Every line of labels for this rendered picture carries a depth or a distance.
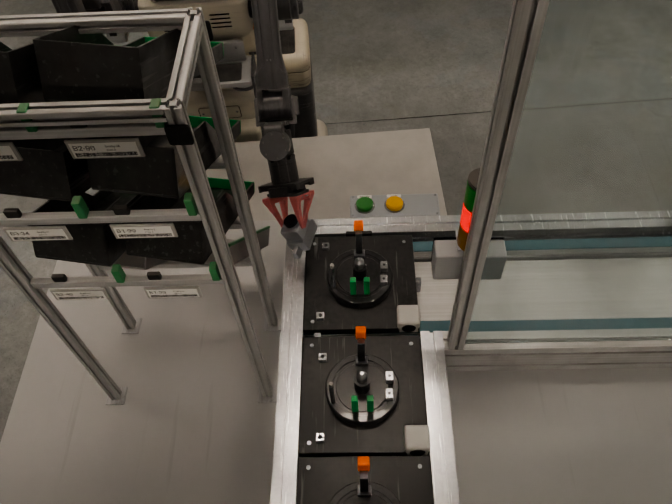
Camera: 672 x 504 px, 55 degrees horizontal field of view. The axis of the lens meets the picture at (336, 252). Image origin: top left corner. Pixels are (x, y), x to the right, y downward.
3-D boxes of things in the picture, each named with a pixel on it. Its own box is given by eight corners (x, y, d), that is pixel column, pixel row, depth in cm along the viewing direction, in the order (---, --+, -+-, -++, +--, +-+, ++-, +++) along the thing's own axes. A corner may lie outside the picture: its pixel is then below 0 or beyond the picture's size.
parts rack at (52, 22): (124, 318, 149) (-67, 13, 84) (282, 315, 148) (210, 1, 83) (105, 405, 137) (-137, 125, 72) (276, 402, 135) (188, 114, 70)
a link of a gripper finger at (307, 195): (303, 231, 130) (295, 186, 128) (275, 233, 134) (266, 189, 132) (321, 223, 136) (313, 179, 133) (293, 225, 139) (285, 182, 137)
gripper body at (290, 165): (299, 192, 128) (292, 155, 126) (258, 195, 133) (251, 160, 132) (316, 185, 133) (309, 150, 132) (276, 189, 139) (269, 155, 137)
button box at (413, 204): (350, 210, 159) (349, 194, 154) (435, 208, 159) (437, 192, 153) (350, 233, 155) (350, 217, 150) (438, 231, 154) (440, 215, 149)
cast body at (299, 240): (301, 227, 141) (285, 207, 136) (318, 226, 139) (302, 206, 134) (289, 259, 137) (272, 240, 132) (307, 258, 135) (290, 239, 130)
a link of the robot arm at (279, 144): (297, 95, 131) (255, 98, 131) (295, 94, 119) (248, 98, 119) (302, 154, 133) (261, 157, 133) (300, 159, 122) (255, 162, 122)
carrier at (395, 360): (303, 341, 133) (297, 310, 123) (419, 339, 132) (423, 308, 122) (298, 458, 119) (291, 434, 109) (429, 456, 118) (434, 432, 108)
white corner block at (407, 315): (396, 314, 136) (396, 304, 133) (417, 313, 136) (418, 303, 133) (397, 333, 133) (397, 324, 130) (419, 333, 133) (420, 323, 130)
